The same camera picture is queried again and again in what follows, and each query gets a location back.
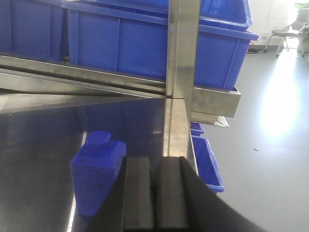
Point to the blue plastic block part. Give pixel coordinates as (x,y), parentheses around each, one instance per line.
(94,170)

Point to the blue bin stacked on top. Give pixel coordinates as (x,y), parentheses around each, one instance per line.
(227,14)

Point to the grey office chair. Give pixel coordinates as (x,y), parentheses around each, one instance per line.
(293,30)

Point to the large blue bin on shelf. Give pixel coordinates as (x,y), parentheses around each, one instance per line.
(134,43)

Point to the lower blue bin near floor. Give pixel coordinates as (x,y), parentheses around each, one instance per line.
(207,165)

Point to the blue bin at left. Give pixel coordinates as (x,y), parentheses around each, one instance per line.
(34,29)

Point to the stainless steel shelf frame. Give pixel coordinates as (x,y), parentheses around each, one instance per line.
(40,85)

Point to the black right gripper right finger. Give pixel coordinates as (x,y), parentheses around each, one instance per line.
(185,204)

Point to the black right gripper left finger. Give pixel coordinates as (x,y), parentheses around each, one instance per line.
(129,205)

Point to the small blue bin behind lower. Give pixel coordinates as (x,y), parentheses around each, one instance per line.
(196,129)

